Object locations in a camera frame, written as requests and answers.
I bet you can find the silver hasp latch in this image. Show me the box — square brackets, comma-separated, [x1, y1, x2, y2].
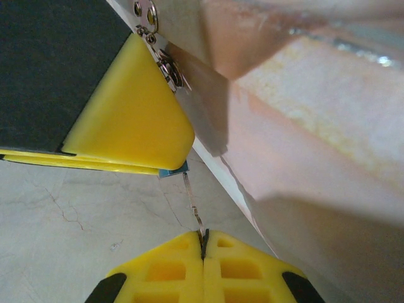
[133, 0, 193, 94]

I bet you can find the pink decorated tin box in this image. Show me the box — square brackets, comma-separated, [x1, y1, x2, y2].
[105, 0, 404, 303]

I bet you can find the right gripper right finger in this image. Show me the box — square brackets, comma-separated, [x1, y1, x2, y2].
[203, 229, 326, 303]

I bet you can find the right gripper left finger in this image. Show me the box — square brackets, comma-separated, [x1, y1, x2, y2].
[84, 231, 206, 303]

